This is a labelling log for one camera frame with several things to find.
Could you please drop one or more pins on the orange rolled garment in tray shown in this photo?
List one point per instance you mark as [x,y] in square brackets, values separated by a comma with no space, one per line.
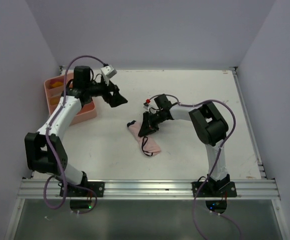
[54,100]

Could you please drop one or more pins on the pink underwear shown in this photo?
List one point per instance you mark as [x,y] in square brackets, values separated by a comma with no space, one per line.
[147,144]

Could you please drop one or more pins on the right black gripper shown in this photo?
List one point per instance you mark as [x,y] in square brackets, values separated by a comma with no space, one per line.
[148,125]

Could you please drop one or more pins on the yellow rolled garment in tray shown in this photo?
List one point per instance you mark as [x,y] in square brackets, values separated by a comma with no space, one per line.
[55,84]

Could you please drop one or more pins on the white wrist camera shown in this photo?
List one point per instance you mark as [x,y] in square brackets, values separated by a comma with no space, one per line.
[107,73]
[147,105]

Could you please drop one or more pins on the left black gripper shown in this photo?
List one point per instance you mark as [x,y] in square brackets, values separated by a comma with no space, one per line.
[116,99]

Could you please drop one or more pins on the aluminium mounting rail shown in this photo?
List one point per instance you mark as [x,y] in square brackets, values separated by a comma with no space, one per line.
[257,189]

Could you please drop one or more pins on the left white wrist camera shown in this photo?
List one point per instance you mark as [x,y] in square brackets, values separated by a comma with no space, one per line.
[107,73]

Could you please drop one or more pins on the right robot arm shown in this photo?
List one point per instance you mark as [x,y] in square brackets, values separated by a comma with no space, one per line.
[211,129]

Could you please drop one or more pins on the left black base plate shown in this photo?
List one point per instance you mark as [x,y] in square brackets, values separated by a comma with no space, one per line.
[89,189]

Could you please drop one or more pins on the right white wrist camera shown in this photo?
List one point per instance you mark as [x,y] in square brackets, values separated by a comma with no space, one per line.
[147,105]

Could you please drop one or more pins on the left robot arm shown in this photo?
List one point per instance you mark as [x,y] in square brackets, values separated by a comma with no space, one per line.
[44,150]

